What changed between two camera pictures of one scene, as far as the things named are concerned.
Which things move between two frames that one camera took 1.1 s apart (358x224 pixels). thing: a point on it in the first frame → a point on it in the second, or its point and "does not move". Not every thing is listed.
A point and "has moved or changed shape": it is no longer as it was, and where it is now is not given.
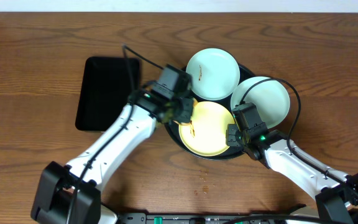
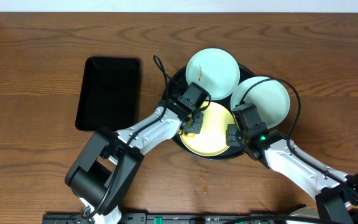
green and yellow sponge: [195, 102] has moved or changed shape
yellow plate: [206, 134] does not move
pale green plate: [271, 98] does not move
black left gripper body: [183, 111] → [194, 121]
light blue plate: [215, 73] does not move
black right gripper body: [235, 139] does not move
